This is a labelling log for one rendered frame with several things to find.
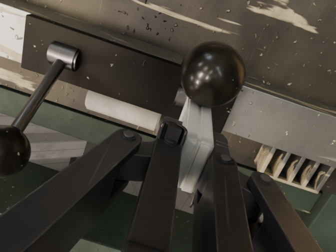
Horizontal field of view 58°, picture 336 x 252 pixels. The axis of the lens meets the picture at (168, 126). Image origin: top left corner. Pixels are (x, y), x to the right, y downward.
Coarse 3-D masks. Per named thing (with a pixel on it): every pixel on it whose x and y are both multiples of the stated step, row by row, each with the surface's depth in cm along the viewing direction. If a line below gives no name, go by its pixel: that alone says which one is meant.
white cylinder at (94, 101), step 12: (96, 96) 31; (108, 96) 31; (96, 108) 32; (108, 108) 32; (120, 108) 31; (132, 108) 31; (144, 108) 32; (132, 120) 32; (144, 120) 32; (156, 120) 32
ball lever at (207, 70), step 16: (192, 48) 17; (208, 48) 16; (224, 48) 16; (192, 64) 16; (208, 64) 16; (224, 64) 16; (240, 64) 16; (192, 80) 16; (208, 80) 16; (224, 80) 16; (240, 80) 16; (176, 96) 27; (192, 96) 17; (208, 96) 16; (224, 96) 16
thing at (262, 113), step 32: (0, 0) 28; (0, 32) 28; (96, 32) 28; (256, 96) 28; (288, 96) 30; (224, 128) 30; (256, 128) 30; (288, 128) 29; (320, 128) 29; (320, 160) 30
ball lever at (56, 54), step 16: (48, 48) 27; (64, 48) 27; (64, 64) 27; (48, 80) 25; (32, 96) 24; (32, 112) 24; (0, 128) 21; (16, 128) 22; (0, 144) 20; (16, 144) 21; (0, 160) 20; (16, 160) 21; (0, 176) 21
